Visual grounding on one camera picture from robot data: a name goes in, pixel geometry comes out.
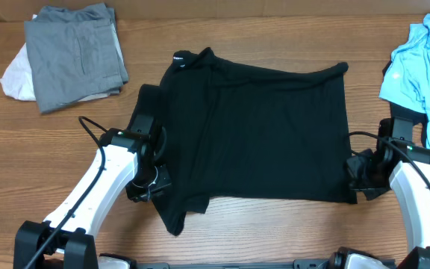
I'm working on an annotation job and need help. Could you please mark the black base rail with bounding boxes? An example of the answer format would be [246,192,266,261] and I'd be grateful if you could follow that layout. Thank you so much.
[125,259,398,269]

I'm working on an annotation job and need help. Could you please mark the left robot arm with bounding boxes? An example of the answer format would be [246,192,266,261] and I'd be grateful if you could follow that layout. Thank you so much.
[13,114,172,268]

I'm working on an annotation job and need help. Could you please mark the folded grey shorts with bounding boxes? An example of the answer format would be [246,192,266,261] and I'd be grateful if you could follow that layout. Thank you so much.
[24,3,128,114]

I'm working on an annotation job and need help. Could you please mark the white cloth under shorts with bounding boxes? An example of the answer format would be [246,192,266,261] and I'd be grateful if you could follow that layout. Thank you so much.
[0,23,123,102]

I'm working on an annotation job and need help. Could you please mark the black garment under blue shirt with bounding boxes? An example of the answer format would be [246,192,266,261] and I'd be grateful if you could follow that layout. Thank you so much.
[381,59,429,149]

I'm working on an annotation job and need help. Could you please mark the black t-shirt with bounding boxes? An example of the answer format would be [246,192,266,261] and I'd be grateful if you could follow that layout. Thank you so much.
[134,48,357,235]

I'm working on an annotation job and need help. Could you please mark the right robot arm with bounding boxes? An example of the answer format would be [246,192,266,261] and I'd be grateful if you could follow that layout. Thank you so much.
[324,117,430,268]

